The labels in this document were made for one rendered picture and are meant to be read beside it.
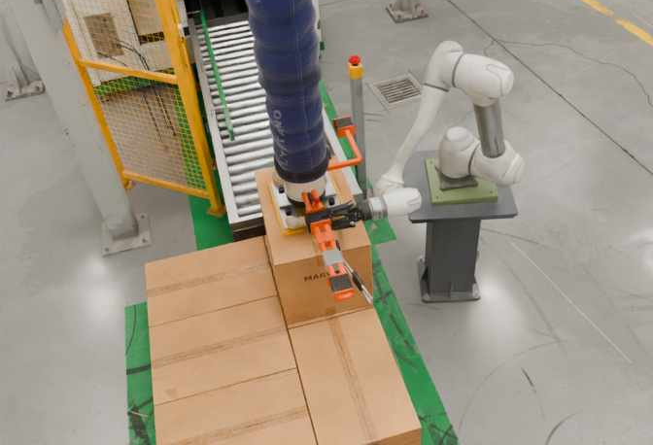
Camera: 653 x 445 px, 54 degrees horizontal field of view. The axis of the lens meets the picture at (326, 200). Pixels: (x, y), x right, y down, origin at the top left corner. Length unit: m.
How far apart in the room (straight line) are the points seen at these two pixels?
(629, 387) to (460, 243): 1.04
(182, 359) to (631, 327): 2.26
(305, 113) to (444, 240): 1.23
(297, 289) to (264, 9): 1.17
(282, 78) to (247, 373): 1.24
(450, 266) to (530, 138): 1.56
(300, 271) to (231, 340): 0.48
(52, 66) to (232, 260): 1.32
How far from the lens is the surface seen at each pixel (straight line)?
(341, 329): 2.85
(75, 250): 4.35
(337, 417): 2.64
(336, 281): 2.29
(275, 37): 2.20
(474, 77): 2.44
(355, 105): 3.69
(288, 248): 2.64
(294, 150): 2.48
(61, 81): 3.59
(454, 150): 2.96
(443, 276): 3.52
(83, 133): 3.75
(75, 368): 3.76
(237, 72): 4.52
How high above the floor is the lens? 2.87
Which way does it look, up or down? 43 degrees down
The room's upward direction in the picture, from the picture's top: 6 degrees counter-clockwise
